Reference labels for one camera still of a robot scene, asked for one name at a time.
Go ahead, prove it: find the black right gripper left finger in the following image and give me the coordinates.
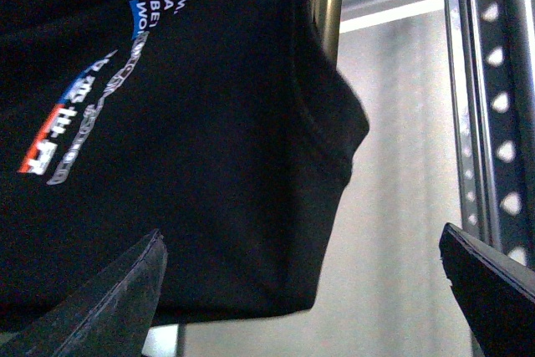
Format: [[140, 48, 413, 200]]
[[1, 229, 167, 356]]

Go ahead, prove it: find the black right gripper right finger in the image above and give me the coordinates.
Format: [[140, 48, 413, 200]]
[[439, 223, 534, 356]]

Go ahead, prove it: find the black printed t-shirt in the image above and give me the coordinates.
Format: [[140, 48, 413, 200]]
[[1, 0, 369, 331]]

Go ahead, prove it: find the dark grey clothes rack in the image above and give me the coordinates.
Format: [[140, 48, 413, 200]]
[[444, 0, 534, 267]]

